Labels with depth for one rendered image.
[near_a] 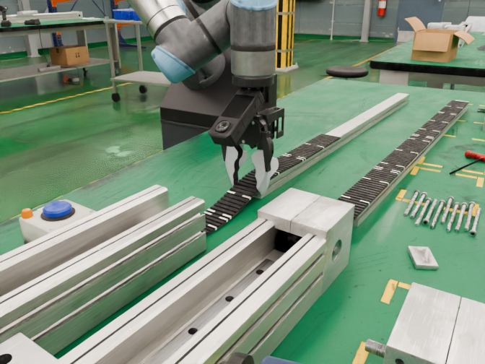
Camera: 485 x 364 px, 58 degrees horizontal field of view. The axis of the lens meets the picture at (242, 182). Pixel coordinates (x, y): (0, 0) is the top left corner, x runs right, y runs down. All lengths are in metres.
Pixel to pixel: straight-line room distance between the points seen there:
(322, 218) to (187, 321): 0.21
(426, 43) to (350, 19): 9.37
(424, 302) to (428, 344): 0.06
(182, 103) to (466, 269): 0.92
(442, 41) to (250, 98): 2.07
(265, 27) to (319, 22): 11.61
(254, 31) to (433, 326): 0.49
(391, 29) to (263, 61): 11.11
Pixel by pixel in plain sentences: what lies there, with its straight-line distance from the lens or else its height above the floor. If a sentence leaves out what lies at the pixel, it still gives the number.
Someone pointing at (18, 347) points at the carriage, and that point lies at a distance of 0.38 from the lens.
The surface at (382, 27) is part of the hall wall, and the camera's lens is 11.86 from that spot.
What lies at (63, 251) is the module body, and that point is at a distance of 0.59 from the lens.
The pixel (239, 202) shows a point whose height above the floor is 0.80.
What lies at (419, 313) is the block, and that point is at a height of 0.87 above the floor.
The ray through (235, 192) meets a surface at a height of 0.80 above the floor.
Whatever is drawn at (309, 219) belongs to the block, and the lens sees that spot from 0.57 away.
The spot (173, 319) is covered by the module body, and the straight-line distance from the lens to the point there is 0.46.
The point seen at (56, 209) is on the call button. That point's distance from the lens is 0.69.
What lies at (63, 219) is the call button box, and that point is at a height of 0.84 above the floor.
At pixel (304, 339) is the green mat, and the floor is 0.78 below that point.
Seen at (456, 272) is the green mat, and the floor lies 0.78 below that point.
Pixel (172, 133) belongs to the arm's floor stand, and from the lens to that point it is 1.39.
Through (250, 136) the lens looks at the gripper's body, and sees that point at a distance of 0.76.
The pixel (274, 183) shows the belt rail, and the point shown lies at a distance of 0.88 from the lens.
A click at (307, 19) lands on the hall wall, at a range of 12.45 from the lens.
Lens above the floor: 1.14
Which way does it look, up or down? 23 degrees down
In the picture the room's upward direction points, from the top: straight up
